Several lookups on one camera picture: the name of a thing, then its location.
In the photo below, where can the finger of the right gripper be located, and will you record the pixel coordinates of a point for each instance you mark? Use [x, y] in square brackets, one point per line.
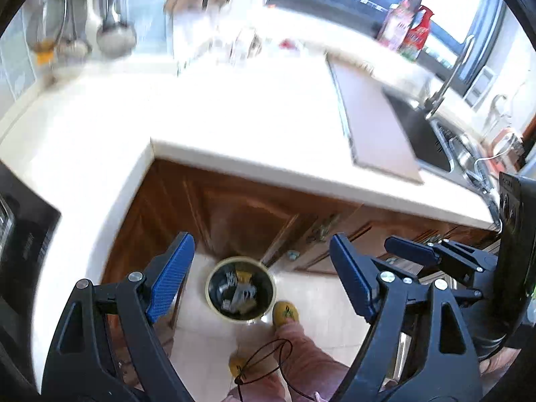
[423, 255]

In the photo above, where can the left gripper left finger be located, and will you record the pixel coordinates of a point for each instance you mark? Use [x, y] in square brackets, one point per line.
[81, 364]

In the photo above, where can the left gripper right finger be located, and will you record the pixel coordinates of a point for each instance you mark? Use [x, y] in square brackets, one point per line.
[418, 347]

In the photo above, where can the chrome kitchen faucet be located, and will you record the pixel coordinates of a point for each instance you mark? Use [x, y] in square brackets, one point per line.
[432, 104]

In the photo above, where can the round yellow-rimmed trash bin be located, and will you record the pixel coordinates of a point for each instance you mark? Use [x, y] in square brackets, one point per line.
[240, 290]

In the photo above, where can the stainless steel sink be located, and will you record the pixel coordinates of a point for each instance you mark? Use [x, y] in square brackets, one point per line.
[442, 149]

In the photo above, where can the wooden cutting board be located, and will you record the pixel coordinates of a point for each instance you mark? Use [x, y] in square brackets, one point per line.
[377, 139]

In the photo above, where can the round cabinet knob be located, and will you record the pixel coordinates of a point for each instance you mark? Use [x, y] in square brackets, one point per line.
[293, 255]

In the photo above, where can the pink trouser legs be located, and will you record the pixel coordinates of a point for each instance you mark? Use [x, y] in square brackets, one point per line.
[309, 369]

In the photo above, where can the right yellow slipper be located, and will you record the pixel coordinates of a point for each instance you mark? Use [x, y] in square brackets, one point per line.
[284, 312]

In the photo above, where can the yellow slipper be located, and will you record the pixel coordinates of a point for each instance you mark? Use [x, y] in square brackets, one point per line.
[237, 366]
[284, 312]

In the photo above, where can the left yellow slipper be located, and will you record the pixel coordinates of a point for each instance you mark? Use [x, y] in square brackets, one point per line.
[237, 366]

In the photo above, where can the wooden corner cabinet door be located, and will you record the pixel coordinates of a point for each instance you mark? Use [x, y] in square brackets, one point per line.
[164, 205]

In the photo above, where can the red detergent bottle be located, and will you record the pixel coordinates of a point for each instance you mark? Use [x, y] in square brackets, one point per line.
[417, 35]

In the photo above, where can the pink dish soap bottle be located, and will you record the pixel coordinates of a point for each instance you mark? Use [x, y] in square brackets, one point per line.
[396, 24]

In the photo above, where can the hanging strainer spoon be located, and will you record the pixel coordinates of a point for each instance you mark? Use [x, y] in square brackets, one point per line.
[71, 47]

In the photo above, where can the hanging steel ladle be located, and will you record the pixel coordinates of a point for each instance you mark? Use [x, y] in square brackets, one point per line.
[115, 37]

